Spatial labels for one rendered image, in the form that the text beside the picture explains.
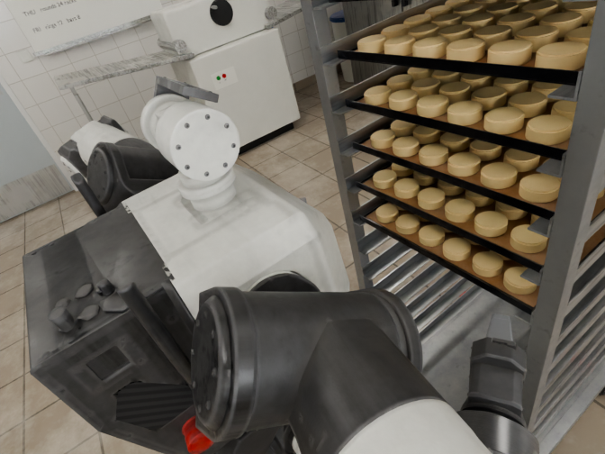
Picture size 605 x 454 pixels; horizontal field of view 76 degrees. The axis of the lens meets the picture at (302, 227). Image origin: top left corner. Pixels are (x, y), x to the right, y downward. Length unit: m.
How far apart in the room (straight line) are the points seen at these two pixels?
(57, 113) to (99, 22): 0.84
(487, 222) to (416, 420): 0.52
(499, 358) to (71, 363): 0.41
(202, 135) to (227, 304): 0.17
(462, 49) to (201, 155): 0.39
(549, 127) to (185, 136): 0.44
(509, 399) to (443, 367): 1.01
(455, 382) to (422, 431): 1.24
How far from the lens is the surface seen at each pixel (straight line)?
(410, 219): 0.86
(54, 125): 4.07
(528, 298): 0.74
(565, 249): 0.58
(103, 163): 0.60
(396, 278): 1.13
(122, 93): 4.07
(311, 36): 0.75
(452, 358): 1.50
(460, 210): 0.73
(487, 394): 0.48
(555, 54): 0.54
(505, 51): 0.57
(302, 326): 0.25
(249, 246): 0.36
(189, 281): 0.35
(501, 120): 0.60
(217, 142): 0.37
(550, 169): 0.54
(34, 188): 4.26
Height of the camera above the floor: 1.41
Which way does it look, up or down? 36 degrees down
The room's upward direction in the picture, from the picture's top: 16 degrees counter-clockwise
